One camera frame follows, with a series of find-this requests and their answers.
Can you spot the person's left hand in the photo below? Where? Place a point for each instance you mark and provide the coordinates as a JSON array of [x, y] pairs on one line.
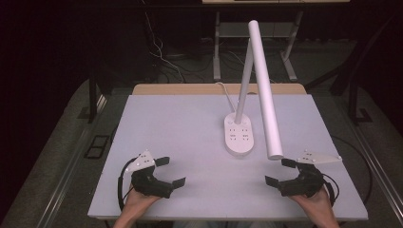
[[138, 202]]

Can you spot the white desk lamp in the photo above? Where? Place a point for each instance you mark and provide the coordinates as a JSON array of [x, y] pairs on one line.
[[264, 95]]

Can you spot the grey metal desk frame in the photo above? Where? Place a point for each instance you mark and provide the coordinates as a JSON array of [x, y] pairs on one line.
[[217, 47]]

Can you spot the black metal stand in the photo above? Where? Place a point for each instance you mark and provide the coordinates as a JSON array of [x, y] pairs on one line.
[[92, 98], [353, 95]]

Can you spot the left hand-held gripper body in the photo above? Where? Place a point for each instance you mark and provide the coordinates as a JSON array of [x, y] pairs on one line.
[[146, 183]]

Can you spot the aluminium floor rail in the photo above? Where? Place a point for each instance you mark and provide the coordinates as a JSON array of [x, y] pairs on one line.
[[69, 167], [377, 164]]

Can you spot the black rectangular floor frame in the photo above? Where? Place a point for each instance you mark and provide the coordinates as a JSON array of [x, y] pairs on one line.
[[96, 146]]

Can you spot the person's right hand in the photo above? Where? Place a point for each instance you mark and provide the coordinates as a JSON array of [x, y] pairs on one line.
[[316, 205]]

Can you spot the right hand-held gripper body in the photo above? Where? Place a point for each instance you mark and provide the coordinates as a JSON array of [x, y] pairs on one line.
[[309, 186]]

